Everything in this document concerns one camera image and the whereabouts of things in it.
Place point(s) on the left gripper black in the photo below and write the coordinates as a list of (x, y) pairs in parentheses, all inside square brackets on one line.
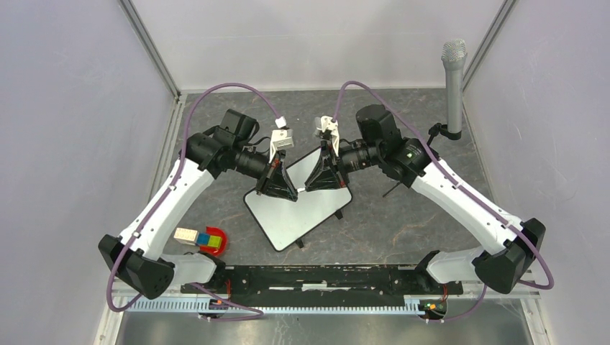
[(275, 182)]

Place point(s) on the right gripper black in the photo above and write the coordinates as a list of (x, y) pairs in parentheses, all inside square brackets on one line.
[(324, 175)]

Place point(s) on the white whiteboard black frame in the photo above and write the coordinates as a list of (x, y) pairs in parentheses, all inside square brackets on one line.
[(285, 222)]

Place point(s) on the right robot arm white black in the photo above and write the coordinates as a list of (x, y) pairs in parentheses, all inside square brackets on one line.
[(508, 245)]

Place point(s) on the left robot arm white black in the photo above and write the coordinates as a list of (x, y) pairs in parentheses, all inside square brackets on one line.
[(136, 255)]

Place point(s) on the red bowl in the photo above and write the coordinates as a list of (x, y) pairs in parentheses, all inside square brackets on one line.
[(215, 231)]

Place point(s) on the colourful cube block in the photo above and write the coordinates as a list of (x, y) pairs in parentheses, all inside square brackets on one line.
[(212, 244)]

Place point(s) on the beige wooden block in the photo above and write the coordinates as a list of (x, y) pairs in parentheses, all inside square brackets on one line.
[(186, 236)]

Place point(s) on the black microphone stand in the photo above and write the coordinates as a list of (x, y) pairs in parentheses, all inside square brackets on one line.
[(433, 133)]

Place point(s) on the grey microphone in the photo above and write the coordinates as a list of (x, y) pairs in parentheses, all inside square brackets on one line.
[(454, 55)]

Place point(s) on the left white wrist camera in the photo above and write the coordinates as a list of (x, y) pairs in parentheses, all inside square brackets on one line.
[(281, 138)]

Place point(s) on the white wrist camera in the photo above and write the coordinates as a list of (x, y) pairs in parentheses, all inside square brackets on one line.
[(327, 128), (281, 138)]

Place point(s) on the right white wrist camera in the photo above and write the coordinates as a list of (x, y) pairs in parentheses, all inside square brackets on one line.
[(327, 128)]

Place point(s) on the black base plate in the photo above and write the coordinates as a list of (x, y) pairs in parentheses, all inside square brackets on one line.
[(342, 285)]

